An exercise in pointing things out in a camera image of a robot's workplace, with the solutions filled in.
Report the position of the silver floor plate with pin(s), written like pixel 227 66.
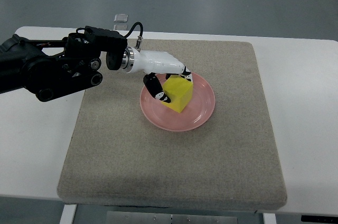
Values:
pixel 120 27
pixel 121 18

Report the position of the white table leg left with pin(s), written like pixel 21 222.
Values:
pixel 68 214

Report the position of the grey metal base plate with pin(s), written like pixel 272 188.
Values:
pixel 165 218

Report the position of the yellow foam block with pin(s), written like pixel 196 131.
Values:
pixel 180 92

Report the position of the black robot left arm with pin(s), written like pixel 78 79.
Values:
pixel 51 69

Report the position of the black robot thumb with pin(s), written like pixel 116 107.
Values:
pixel 155 88

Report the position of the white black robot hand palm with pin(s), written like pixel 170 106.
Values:
pixel 150 62

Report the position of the pink plastic plate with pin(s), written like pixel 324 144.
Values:
pixel 195 114

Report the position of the lower silver floor plate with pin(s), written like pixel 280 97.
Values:
pixel 120 27

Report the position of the grey foam mat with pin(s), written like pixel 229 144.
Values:
pixel 116 157

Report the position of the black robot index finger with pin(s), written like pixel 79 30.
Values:
pixel 187 74

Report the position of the upper silver floor plate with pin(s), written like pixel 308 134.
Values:
pixel 121 18

